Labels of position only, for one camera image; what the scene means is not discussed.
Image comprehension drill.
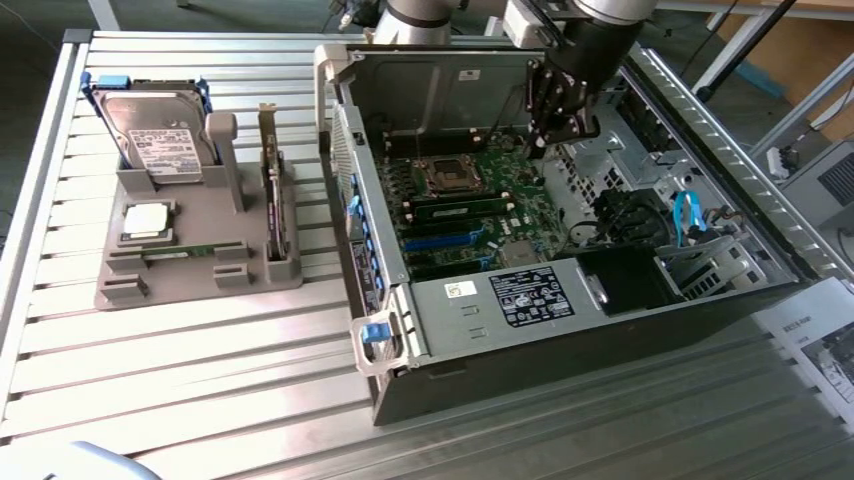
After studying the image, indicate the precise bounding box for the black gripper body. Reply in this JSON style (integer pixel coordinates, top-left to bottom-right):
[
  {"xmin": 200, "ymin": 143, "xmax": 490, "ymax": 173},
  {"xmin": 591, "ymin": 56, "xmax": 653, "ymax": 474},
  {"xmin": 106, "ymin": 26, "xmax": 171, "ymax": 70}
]
[{"xmin": 543, "ymin": 18, "xmax": 641, "ymax": 104}]

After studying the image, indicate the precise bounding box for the installed green RAM stick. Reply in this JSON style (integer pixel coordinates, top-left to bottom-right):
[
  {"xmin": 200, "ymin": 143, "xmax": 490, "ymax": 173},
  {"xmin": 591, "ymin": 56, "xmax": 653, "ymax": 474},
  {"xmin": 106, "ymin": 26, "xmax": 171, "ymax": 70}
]
[{"xmin": 411, "ymin": 196, "xmax": 517, "ymax": 222}]

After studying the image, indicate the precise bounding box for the green motherboard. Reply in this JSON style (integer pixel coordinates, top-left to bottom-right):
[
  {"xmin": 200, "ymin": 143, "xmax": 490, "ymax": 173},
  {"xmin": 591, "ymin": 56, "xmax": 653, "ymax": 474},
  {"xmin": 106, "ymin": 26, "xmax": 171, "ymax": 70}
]
[{"xmin": 375, "ymin": 132, "xmax": 570, "ymax": 282}]

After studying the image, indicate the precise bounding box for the CPU socket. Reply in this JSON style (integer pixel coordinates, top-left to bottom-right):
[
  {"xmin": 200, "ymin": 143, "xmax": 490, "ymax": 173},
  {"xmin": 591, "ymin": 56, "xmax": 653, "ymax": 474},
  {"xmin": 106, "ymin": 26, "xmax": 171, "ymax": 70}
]
[{"xmin": 414, "ymin": 154, "xmax": 481, "ymax": 194}]

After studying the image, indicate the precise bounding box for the black stand pole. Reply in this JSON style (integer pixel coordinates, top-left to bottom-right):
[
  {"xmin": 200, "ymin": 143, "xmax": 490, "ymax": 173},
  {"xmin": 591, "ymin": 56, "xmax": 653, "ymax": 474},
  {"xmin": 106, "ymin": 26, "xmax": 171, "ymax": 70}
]
[{"xmin": 691, "ymin": 0, "xmax": 804, "ymax": 97}]

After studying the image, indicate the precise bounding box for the blue expansion slot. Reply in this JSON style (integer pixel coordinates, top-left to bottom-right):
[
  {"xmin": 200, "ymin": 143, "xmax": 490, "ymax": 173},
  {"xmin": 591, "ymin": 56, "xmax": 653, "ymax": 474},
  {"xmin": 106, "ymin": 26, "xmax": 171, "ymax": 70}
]
[{"xmin": 402, "ymin": 228, "xmax": 487, "ymax": 254}]

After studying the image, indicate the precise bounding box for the brown cardboard box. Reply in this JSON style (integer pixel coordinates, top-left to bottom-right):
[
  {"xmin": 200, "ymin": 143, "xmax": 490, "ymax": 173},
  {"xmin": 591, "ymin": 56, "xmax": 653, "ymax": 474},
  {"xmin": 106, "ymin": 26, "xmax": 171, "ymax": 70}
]
[{"xmin": 718, "ymin": 13, "xmax": 854, "ymax": 127}]

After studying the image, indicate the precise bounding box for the black fan shroud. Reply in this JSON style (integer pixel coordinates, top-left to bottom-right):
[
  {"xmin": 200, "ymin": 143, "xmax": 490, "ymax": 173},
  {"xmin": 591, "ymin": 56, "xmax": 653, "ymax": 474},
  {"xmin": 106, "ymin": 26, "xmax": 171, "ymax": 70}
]
[{"xmin": 574, "ymin": 246, "xmax": 687, "ymax": 317}]

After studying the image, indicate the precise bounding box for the silver power supply unit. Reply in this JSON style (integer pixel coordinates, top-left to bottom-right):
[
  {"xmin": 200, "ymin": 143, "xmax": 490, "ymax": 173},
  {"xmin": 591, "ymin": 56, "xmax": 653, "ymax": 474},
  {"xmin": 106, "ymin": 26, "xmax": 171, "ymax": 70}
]
[{"xmin": 407, "ymin": 258, "xmax": 610, "ymax": 362}]

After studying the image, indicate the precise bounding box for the grey computer box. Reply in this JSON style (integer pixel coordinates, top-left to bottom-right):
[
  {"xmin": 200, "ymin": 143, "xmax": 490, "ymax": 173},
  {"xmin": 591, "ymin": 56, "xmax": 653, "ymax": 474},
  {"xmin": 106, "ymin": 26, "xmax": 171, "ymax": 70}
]
[{"xmin": 778, "ymin": 139, "xmax": 854, "ymax": 237}]

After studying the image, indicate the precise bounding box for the graphics card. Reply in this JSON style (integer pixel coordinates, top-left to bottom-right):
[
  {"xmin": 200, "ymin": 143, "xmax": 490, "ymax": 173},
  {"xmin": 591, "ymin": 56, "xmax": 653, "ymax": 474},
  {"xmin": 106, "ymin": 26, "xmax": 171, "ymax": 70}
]
[{"xmin": 255, "ymin": 101, "xmax": 296, "ymax": 264}]

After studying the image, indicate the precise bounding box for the open black PC case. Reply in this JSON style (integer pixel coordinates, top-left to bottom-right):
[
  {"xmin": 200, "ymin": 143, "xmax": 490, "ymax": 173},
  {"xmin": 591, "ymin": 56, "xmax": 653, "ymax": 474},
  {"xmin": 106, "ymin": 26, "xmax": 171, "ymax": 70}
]
[{"xmin": 313, "ymin": 41, "xmax": 841, "ymax": 427}]

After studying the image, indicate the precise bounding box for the printed paper sheet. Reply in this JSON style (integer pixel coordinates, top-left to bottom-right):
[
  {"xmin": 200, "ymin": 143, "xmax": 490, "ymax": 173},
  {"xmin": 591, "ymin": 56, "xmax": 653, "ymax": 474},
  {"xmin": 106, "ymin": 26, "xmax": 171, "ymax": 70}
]
[{"xmin": 752, "ymin": 277, "xmax": 854, "ymax": 427}]

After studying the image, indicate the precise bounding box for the hard disk in blue carrier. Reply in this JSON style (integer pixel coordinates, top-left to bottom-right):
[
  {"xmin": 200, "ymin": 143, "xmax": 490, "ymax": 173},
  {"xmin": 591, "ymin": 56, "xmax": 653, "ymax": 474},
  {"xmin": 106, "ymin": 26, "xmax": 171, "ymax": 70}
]
[{"xmin": 79, "ymin": 71, "xmax": 216, "ymax": 187}]

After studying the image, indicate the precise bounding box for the grey parts rack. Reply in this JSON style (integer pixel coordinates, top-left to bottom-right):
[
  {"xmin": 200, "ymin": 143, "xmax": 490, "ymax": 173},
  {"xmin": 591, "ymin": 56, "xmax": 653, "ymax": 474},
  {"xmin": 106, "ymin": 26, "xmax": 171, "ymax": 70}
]
[{"xmin": 92, "ymin": 111, "xmax": 310, "ymax": 312}]

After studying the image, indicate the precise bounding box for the silver CPU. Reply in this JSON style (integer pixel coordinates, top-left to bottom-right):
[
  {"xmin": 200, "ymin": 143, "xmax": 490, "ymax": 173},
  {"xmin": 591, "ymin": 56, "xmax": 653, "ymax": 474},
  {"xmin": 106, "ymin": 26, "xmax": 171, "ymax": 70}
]
[{"xmin": 122, "ymin": 202, "xmax": 176, "ymax": 237}]

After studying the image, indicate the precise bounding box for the white rounded object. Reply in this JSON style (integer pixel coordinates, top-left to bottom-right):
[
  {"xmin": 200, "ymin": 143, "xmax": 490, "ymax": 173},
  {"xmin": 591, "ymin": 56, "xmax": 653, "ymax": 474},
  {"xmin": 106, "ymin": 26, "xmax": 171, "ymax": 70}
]
[{"xmin": 0, "ymin": 439, "xmax": 163, "ymax": 480}]

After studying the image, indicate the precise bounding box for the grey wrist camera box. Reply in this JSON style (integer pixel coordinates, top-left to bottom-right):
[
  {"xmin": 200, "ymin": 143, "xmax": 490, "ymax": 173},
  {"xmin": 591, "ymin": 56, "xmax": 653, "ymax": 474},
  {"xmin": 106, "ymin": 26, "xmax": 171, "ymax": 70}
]
[{"xmin": 502, "ymin": 0, "xmax": 577, "ymax": 50}]

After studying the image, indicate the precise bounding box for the blue disk wire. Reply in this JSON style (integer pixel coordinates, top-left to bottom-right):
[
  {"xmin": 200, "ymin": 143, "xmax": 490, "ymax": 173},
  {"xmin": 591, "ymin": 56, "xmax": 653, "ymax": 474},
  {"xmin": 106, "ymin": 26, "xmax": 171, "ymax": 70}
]
[{"xmin": 671, "ymin": 191, "xmax": 710, "ymax": 250}]

